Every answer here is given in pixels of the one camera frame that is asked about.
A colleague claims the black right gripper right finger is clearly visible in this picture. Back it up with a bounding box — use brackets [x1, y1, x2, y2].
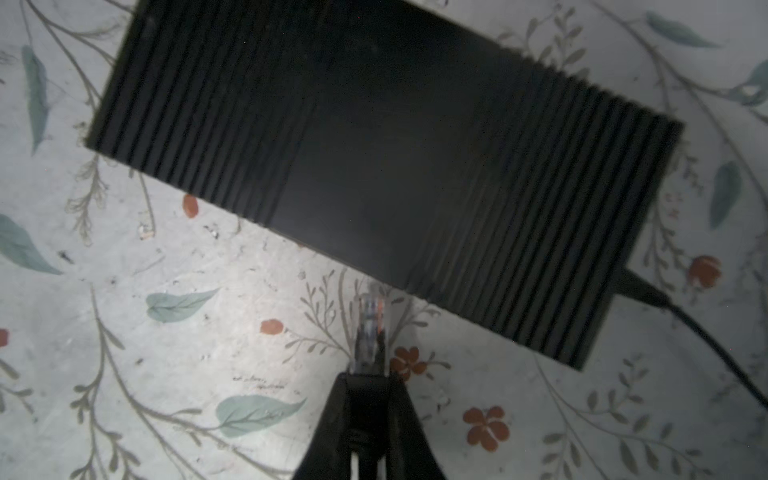
[385, 375, 446, 480]

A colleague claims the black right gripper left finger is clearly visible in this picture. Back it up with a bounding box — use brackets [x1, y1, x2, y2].
[293, 373, 360, 480]

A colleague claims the black power adapter with cord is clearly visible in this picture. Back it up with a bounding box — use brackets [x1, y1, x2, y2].
[615, 269, 767, 410]

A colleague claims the blue black network switch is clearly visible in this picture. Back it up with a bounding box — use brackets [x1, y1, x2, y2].
[86, 1, 683, 369]

